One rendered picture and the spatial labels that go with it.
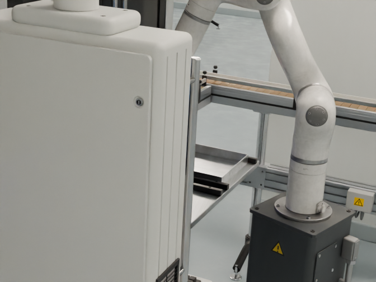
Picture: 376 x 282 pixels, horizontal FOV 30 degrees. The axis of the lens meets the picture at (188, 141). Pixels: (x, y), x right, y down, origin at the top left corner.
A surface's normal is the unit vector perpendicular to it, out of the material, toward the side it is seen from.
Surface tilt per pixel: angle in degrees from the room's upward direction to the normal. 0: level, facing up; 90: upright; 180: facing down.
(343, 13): 90
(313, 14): 90
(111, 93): 90
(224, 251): 0
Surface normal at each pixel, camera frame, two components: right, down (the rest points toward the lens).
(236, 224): 0.05, -0.94
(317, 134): -0.09, 0.84
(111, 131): -0.42, 0.29
